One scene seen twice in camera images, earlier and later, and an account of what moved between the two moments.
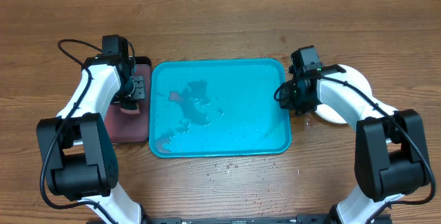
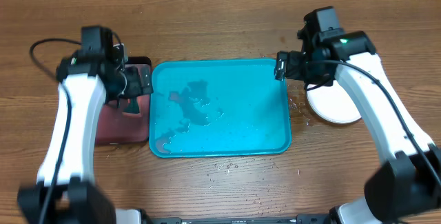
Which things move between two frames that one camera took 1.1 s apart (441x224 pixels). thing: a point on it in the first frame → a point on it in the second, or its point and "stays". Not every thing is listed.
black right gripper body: x=287 y=98 → x=281 y=65
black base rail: x=292 y=219 stays
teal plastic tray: x=224 y=107 stays
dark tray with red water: x=130 y=127 stays
